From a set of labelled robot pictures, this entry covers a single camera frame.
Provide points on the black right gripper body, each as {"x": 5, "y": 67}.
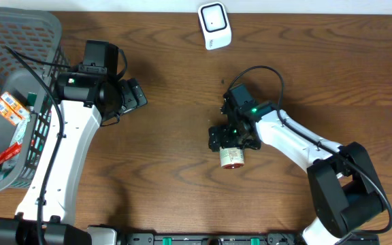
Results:
{"x": 232, "y": 137}

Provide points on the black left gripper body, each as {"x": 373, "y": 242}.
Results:
{"x": 131, "y": 96}

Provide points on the green lid white jar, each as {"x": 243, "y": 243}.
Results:
{"x": 231, "y": 158}

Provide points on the orange juice box pair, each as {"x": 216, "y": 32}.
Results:
{"x": 12, "y": 110}

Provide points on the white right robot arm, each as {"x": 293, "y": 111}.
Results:
{"x": 344, "y": 186}

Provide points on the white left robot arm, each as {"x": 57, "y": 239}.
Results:
{"x": 84, "y": 98}

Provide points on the white barcode scanner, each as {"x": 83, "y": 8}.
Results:
{"x": 215, "y": 25}

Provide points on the grey plastic mesh basket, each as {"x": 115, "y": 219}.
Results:
{"x": 31, "y": 57}

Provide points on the red snack packet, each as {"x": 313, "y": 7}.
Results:
{"x": 10, "y": 152}

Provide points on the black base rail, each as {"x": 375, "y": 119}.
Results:
{"x": 267, "y": 239}

